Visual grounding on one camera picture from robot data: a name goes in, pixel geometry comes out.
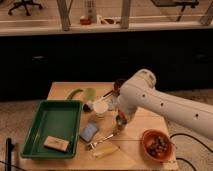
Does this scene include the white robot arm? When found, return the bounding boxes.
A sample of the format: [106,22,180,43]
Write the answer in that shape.
[118,69,213,140]

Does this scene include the light green cup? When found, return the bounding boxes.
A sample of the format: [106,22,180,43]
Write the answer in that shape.
[84,88,96,101]

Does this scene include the white paper cup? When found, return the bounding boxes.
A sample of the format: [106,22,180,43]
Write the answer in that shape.
[93,101,108,117]

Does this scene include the small dark metal cup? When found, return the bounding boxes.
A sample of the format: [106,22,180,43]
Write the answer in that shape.
[116,115,127,131]

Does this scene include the dark brown bowl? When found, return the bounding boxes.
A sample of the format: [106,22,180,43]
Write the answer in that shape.
[114,79,125,91]

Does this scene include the small dark round object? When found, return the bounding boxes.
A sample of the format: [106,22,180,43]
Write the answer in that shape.
[83,104,93,112]

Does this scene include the green banana-shaped vegetable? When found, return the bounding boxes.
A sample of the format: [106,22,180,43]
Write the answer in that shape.
[66,89,83,100]

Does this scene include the silver metal fork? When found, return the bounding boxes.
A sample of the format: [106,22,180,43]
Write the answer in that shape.
[86,133,116,150]

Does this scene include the yellow corn cob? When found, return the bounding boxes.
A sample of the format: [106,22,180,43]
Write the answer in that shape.
[92,145,119,158]

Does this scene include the red object on ledge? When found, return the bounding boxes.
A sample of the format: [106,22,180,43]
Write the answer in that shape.
[79,16,92,25]

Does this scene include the green plastic tray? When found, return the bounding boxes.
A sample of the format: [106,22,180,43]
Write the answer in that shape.
[21,100,82,159]

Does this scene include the tan sponge block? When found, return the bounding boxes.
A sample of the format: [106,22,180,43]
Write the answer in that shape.
[44,136,69,152]

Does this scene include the orange bowl of grapes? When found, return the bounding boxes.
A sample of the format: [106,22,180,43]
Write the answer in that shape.
[140,129,173,163]

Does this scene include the black office chair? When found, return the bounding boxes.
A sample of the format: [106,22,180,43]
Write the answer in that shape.
[8,0,43,16]

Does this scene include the black stand at left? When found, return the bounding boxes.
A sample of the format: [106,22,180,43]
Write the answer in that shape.
[5,138,15,171]

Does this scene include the black cable on floor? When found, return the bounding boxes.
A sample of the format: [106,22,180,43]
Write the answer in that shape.
[169,132,213,171]

